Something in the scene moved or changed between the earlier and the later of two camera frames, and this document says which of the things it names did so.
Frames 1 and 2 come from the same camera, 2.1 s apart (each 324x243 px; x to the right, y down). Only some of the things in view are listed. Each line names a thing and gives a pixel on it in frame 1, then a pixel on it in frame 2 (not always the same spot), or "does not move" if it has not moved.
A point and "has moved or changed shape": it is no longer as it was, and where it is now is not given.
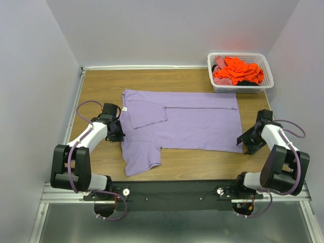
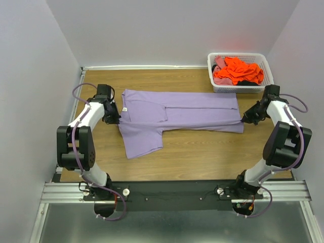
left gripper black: (119, 137) -> (115, 119)
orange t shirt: (237, 71) does not move
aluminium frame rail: (55, 195) does not move
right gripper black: (251, 148) -> (248, 117)
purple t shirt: (199, 121) has moved or changed shape
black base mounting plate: (173, 195) does not move
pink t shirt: (220, 63) does not move
